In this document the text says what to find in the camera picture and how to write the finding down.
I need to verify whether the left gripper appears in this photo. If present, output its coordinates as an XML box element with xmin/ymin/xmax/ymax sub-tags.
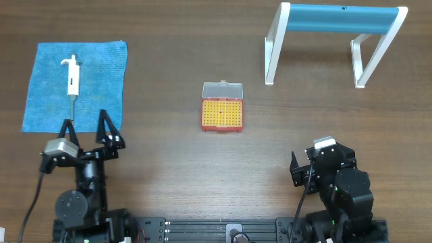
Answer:
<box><xmin>40</xmin><ymin>109</ymin><xmax>126</xmax><ymax>175</ymax></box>

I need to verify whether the blue cloth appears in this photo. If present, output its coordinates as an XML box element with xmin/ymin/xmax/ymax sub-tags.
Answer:
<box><xmin>21</xmin><ymin>40</ymin><xmax>129</xmax><ymax>134</ymax></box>

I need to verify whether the white pipette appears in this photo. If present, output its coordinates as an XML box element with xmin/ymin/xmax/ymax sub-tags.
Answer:
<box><xmin>60</xmin><ymin>54</ymin><xmax>82</xmax><ymax>122</ymax></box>

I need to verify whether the red and yellow tip box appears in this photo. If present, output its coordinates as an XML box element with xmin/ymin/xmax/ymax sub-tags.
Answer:
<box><xmin>200</xmin><ymin>80</ymin><xmax>245</xmax><ymax>134</ymax></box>

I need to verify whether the white and blue stand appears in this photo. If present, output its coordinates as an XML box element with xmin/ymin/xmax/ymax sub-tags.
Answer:
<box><xmin>264</xmin><ymin>1</ymin><xmax>409</xmax><ymax>90</ymax></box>

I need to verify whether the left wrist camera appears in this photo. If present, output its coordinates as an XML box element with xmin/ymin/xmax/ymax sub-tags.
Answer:
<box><xmin>43</xmin><ymin>137</ymin><xmax>80</xmax><ymax>159</ymax></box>

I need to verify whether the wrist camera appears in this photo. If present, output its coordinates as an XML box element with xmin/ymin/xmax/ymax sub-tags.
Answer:
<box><xmin>313</xmin><ymin>136</ymin><xmax>338</xmax><ymax>151</ymax></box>
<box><xmin>43</xmin><ymin>137</ymin><xmax>80</xmax><ymax>159</ymax></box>

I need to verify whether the black cable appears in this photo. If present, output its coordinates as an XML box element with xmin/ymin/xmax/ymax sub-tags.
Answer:
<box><xmin>289</xmin><ymin>158</ymin><xmax>315</xmax><ymax>243</ymax></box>
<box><xmin>16</xmin><ymin>162</ymin><xmax>47</xmax><ymax>243</ymax></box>

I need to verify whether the mounting rail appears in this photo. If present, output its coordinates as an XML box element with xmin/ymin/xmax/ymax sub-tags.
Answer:
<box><xmin>52</xmin><ymin>216</ymin><xmax>389</xmax><ymax>243</ymax></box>

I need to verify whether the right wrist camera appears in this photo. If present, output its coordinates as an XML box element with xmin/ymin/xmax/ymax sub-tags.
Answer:
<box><xmin>313</xmin><ymin>136</ymin><xmax>338</xmax><ymax>151</ymax></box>

